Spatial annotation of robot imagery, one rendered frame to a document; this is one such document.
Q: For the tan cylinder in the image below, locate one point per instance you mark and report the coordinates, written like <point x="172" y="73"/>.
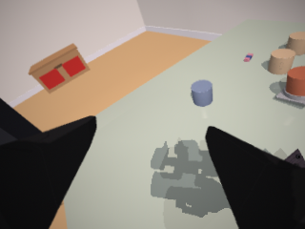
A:
<point x="296" y="42"/>
<point x="281" y="61"/>

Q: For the pink eraser with blue sleeve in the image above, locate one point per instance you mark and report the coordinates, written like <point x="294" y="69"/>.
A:
<point x="248" y="57"/>

